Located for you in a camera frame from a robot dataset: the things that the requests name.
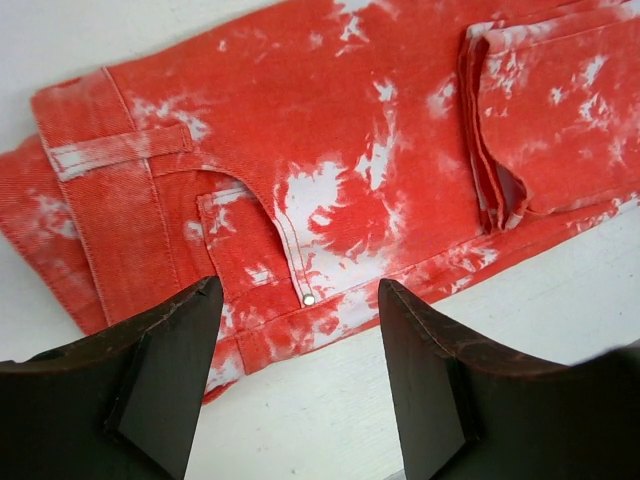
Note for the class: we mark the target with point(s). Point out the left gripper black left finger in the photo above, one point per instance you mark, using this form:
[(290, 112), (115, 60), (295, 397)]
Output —
[(122, 403)]

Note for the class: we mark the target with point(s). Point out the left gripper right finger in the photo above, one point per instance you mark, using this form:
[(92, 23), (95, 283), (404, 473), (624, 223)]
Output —
[(468, 407)]

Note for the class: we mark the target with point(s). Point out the red tie-dye trousers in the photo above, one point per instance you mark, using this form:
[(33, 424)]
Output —
[(306, 151)]

